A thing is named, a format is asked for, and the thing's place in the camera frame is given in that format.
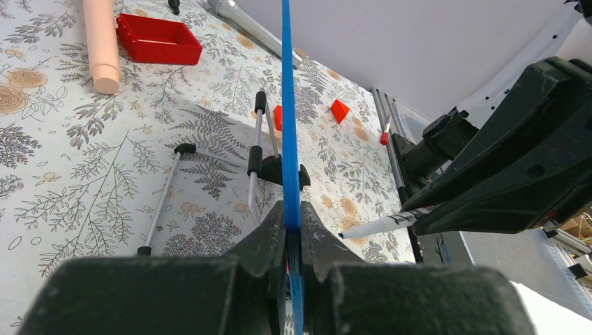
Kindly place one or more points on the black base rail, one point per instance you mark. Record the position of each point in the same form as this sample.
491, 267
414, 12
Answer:
429, 249

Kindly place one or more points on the pink plastic cylinder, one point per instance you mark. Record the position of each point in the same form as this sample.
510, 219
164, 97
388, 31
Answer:
102, 47

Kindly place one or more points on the small black knob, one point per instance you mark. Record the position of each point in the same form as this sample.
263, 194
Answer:
175, 6

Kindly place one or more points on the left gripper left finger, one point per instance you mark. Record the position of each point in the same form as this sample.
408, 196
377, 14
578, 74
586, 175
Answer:
84, 296

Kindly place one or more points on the blue-framed whiteboard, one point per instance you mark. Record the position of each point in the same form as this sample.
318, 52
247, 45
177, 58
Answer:
290, 162

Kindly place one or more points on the red rectangular tray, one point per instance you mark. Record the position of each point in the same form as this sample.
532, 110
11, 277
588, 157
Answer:
154, 41

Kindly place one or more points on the blue-capped marker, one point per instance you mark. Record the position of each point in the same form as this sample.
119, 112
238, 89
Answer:
393, 222

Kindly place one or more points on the red wedge block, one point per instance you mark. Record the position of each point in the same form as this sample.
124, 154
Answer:
339, 110

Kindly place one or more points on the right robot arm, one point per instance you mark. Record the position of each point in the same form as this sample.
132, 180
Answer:
556, 42

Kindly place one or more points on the red cube block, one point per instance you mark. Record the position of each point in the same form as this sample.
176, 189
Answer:
278, 117

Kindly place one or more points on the red-capped marker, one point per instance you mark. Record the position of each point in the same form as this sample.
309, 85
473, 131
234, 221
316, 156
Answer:
385, 136

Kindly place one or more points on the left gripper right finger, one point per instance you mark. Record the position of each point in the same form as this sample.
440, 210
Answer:
343, 294

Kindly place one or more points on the cardboard boxes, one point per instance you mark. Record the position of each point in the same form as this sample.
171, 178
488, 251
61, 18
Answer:
579, 226

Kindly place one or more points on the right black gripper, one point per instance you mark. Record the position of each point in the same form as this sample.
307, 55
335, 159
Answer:
528, 165

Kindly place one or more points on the silver grey microphone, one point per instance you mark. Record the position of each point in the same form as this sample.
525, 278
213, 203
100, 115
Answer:
230, 10

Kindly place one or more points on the floral patterned table mat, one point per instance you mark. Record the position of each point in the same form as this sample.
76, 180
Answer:
82, 172

